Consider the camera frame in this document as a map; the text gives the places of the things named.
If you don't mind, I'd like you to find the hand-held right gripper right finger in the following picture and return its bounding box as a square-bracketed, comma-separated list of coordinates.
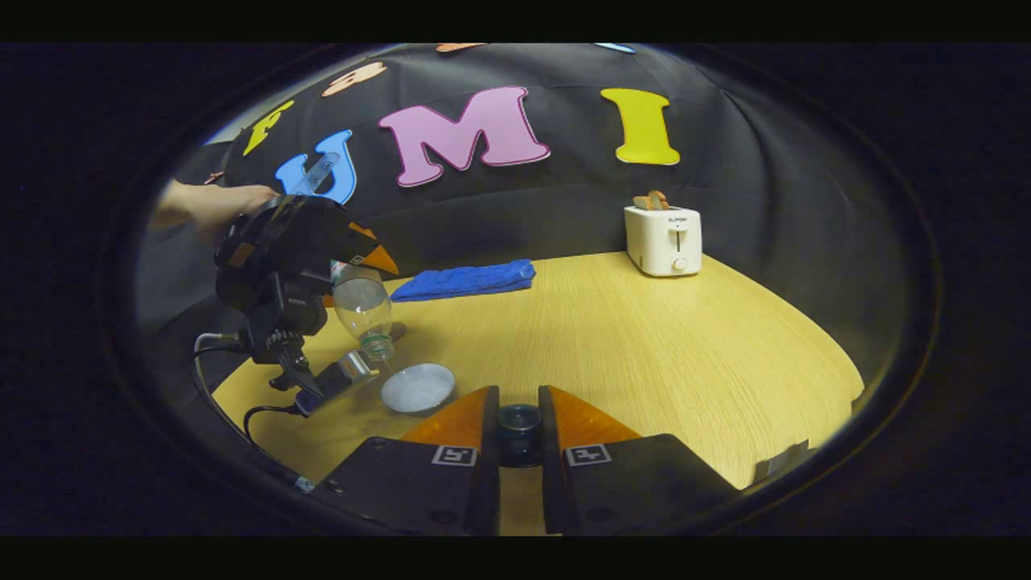
[538, 385, 746, 537]

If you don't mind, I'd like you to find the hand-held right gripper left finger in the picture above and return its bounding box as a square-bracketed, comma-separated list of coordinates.
[310, 385, 502, 537]

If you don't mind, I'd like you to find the clear plastic water bottle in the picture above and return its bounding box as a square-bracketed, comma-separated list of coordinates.
[290, 153, 397, 361]

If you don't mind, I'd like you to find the dark blue teacup lid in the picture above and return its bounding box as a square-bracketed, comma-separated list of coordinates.
[495, 403, 544, 470]

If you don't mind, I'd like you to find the white teacup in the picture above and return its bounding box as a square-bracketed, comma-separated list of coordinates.
[379, 362, 457, 415]

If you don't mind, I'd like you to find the blue folded towel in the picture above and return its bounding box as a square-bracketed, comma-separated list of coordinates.
[390, 259, 537, 304]

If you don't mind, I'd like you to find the black backdrop cloth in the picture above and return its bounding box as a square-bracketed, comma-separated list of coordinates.
[137, 44, 911, 379]

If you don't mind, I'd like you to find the white toaster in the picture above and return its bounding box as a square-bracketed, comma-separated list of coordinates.
[623, 205, 703, 278]

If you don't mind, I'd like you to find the grey cable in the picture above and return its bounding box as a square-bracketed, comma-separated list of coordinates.
[192, 332, 246, 428]

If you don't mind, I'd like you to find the black cable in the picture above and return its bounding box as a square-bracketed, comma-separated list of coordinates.
[242, 403, 317, 494]

